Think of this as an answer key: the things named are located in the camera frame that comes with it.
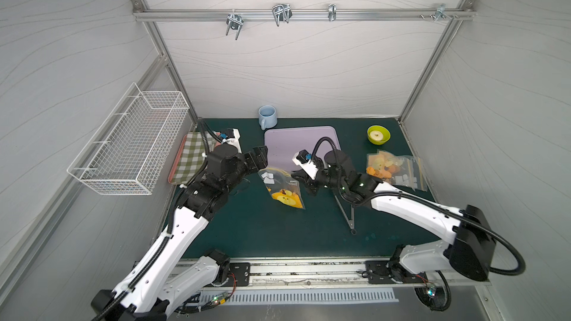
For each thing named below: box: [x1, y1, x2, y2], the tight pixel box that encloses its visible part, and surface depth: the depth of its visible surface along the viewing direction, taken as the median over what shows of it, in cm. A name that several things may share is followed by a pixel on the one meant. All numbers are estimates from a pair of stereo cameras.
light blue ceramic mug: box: [257, 104, 278, 131], surface depth 117 cm
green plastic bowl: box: [366, 124, 392, 146], surface depth 113 cm
